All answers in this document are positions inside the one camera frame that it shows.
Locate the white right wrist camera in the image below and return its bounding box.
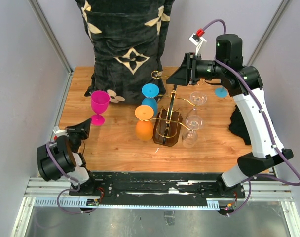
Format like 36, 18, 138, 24
189, 28, 207, 56

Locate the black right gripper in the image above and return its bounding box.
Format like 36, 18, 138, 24
166, 52, 226, 86

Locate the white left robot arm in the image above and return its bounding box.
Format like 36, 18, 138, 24
37, 118, 98, 196

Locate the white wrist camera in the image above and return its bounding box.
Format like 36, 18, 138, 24
189, 28, 207, 56
53, 126, 67, 141

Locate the teal plastic wine glass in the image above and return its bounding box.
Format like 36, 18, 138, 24
215, 87, 228, 98

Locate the gold wire wine glass rack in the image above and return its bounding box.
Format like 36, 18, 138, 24
150, 85, 194, 147

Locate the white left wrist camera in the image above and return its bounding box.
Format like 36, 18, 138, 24
53, 126, 67, 141

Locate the black cloth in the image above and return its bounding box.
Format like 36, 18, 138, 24
228, 105, 251, 146

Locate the magenta plastic wine glass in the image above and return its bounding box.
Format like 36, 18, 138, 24
90, 90, 110, 126

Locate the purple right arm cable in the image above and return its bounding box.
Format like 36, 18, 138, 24
201, 19, 300, 218

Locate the clear wine glass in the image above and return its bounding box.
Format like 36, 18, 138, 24
182, 115, 203, 148
186, 91, 207, 118

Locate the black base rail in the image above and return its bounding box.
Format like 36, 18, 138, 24
69, 171, 245, 208

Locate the blue plastic wine glass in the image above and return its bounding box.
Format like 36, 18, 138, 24
142, 83, 159, 115

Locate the orange plastic wine glass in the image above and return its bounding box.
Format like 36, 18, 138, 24
135, 105, 154, 141

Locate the clear wine glass rear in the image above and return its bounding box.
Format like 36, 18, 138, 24
186, 91, 207, 118

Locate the clear wine glass front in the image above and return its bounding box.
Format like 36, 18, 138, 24
182, 115, 203, 148

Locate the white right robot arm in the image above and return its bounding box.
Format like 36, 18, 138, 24
166, 34, 294, 198

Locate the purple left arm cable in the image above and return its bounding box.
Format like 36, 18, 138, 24
46, 140, 96, 214

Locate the black patterned plush pillow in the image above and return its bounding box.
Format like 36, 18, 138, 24
76, 0, 174, 104

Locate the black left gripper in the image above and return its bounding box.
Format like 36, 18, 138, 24
65, 118, 92, 152

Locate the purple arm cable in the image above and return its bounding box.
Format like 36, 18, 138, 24
201, 19, 300, 218
46, 140, 96, 214

